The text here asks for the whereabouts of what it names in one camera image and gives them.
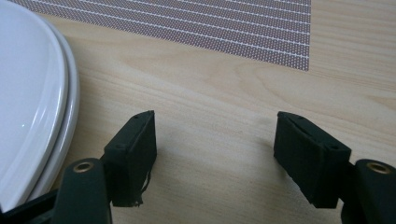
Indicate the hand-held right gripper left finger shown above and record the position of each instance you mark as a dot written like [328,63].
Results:
[130,155]

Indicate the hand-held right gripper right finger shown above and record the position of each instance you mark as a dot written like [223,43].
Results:
[311,161]

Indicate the white plate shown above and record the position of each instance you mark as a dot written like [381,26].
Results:
[25,77]
[74,99]

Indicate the grey striped placemat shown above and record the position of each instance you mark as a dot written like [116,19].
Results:
[218,25]

